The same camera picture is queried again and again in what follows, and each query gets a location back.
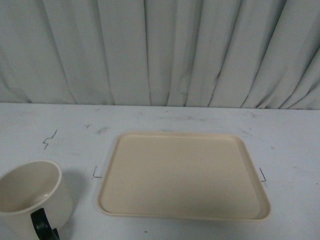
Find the cream ceramic mug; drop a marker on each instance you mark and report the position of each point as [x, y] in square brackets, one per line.
[35, 201]

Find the beige rectangular plastic tray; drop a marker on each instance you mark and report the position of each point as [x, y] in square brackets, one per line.
[180, 175]

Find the white pleated curtain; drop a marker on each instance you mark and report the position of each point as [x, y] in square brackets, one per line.
[261, 54]

